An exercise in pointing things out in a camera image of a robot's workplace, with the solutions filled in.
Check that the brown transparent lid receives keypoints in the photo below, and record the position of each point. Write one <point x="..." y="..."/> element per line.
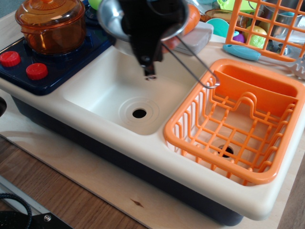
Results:
<point x="216" y="14"/>

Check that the teal handled slotted spatula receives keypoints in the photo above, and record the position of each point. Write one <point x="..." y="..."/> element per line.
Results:
<point x="297" y="67"/>

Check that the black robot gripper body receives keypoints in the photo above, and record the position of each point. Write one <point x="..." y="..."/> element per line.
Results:
<point x="148" y="22"/>

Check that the red stove knob left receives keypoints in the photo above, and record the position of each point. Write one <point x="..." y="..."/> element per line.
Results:
<point x="10" y="59"/>

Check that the red stove knob right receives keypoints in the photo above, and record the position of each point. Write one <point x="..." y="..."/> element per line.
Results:
<point x="36" y="71"/>

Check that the stainless steel pan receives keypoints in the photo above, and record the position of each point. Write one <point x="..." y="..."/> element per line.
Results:
<point x="110" y="16"/>

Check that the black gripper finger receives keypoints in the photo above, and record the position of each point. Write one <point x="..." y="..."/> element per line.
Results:
<point x="149" y="72"/>

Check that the purple toy piece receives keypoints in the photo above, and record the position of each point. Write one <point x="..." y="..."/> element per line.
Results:
<point x="238" y="36"/>

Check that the blue toy stove top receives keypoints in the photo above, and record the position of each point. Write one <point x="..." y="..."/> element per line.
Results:
<point x="60" y="67"/>

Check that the green toy pear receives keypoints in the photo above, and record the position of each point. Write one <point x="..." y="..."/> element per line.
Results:
<point x="94" y="3"/>

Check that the cream toy sink unit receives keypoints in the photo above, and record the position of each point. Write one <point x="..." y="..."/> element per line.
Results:
<point x="110" y="101"/>

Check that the orange plastic grid basket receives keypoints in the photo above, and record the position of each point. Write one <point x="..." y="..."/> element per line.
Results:
<point x="242" y="19"/>

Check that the teal plastic cup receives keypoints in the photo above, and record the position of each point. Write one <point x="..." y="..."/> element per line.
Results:
<point x="220" y="27"/>

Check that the steel pot in basket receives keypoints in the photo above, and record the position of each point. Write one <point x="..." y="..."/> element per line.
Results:
<point x="284" y="22"/>

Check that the orange transparent pot with lid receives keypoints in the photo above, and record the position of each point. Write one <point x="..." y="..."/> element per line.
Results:
<point x="52" y="26"/>

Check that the red stove knob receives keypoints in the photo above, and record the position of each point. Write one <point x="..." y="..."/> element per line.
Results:
<point x="10" y="59"/>
<point x="36" y="71"/>

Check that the yellow green toy vegetable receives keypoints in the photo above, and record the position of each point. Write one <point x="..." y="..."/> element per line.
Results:
<point x="256" y="40"/>

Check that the orange toy carrot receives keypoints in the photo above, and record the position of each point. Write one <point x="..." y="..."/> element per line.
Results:
<point x="192" y="22"/>

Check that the grey toy faucet base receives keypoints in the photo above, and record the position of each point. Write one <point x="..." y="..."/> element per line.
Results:
<point x="199" y="37"/>

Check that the orange dish drying rack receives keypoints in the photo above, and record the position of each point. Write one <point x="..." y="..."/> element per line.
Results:
<point x="240" y="129"/>

